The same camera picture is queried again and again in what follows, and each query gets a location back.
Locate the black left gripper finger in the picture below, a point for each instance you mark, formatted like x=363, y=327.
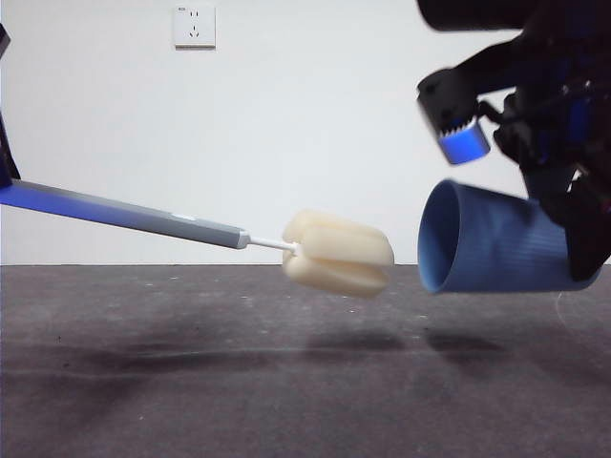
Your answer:
x=6, y=157

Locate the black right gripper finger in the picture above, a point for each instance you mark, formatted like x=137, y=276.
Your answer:
x=589, y=238
x=544, y=181

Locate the blue ribbed plastic cup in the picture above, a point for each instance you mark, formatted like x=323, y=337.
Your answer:
x=491, y=248

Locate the grey cup brush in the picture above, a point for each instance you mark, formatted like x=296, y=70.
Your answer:
x=334, y=257

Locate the white wall socket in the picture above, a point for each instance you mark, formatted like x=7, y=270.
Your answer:
x=194, y=26

